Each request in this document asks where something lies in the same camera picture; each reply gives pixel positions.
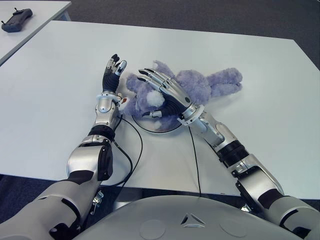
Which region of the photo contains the white side table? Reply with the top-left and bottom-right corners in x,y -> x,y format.
0,1 -> 72,66

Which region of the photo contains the black handheld controller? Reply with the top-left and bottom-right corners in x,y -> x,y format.
1,7 -> 34,33

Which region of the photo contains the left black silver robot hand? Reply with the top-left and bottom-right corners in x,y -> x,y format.
101,53 -> 128,95

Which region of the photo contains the thick black cable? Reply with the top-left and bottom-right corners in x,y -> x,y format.
99,139 -> 134,187

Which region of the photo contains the thin black cable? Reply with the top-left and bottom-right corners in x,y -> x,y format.
119,117 -> 144,198
188,124 -> 202,196

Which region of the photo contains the purple plush bunny doll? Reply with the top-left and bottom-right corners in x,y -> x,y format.
118,59 -> 244,130

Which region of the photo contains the grey robot torso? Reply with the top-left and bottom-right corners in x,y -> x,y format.
74,194 -> 311,240

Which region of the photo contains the white plate with black rim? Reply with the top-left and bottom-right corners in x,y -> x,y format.
132,114 -> 183,133

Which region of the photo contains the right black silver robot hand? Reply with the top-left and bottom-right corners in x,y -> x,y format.
136,67 -> 199,120

